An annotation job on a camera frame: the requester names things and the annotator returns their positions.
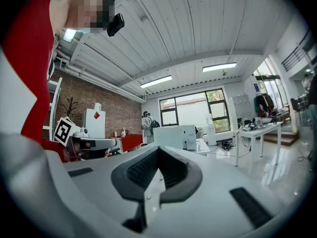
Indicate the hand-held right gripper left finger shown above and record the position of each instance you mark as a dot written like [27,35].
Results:
[99,182]

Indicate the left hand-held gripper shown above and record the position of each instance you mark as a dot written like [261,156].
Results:
[64,131]

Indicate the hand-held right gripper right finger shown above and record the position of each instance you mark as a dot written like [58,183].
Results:
[210,195]

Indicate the white microwave door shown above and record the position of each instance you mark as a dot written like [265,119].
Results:
[168,137]

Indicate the large white printer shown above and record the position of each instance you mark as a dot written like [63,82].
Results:
[188,137]

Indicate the person's left forearm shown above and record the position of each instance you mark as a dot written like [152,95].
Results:
[53,150]

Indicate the red top cabinet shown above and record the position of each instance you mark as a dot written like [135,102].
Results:
[131,141]

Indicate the small white spray bottle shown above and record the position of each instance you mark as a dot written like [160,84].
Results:
[123,132]

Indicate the white cabinet with red diamond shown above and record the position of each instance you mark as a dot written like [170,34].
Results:
[95,125]

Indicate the white table with tape outline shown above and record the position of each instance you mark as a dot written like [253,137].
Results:
[203,145]

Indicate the bare branch decoration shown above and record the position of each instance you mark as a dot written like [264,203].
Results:
[69,108]

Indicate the white water dispenser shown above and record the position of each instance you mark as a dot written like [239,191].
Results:
[210,130]

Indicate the white ceiling pipes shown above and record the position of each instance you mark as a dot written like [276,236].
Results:
[99,79]

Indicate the white work table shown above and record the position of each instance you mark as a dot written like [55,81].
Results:
[260,131]

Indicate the long ceiling light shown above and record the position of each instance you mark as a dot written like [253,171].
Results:
[219,67]
[156,81]

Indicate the black framed window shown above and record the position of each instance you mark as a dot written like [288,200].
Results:
[193,110]

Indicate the grey lockers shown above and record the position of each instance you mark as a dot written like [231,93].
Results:
[240,108]

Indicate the wooden steps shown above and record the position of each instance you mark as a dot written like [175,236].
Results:
[282,136]

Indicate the clothes rack with clothes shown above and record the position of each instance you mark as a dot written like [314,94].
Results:
[263,104]

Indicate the dark chair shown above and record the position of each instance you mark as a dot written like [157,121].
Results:
[297,105]

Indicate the square ceiling light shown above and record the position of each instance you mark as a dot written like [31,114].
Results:
[69,35]

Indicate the person's red top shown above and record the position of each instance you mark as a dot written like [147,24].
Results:
[27,58]

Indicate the person's head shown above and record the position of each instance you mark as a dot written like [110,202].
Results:
[74,14]

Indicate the black railing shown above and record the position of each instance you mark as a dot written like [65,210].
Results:
[294,53]

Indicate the small white camera device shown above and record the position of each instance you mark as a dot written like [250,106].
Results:
[83,132]

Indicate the white shelf frame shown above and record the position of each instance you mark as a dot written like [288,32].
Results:
[55,103]

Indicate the black head camera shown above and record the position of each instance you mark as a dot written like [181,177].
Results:
[115,25]

